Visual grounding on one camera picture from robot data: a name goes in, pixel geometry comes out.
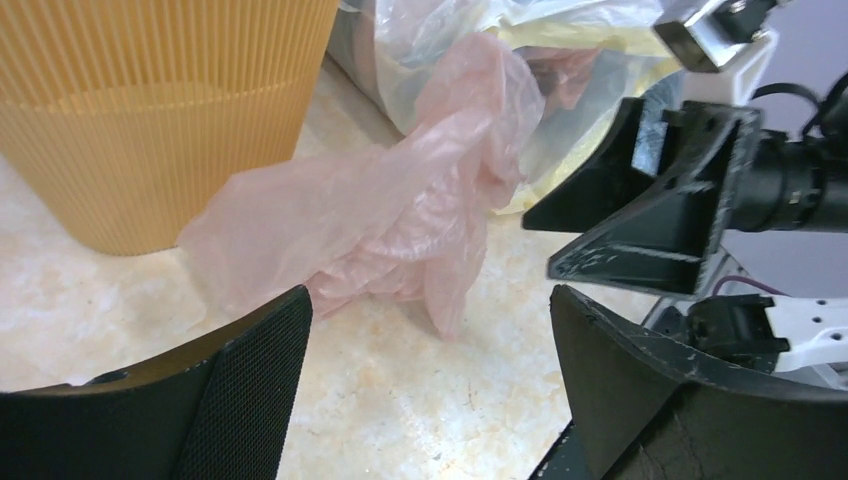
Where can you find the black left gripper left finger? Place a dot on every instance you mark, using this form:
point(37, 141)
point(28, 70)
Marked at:
point(217, 407)

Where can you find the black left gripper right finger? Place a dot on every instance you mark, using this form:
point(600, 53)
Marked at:
point(645, 406)

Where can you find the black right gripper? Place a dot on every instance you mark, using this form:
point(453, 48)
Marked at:
point(730, 175)

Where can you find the pink plastic trash bag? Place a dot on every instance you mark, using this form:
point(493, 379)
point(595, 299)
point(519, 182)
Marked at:
point(408, 222)

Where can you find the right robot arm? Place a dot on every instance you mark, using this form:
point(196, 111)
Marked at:
point(771, 333)

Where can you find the yellow plastic trash bin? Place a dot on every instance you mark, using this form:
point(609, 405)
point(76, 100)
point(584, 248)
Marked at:
point(125, 117)

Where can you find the large yellow translucent bag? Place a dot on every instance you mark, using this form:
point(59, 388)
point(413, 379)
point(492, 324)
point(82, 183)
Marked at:
point(567, 67)

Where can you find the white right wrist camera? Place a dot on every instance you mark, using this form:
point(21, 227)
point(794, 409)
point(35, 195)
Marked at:
point(724, 46)

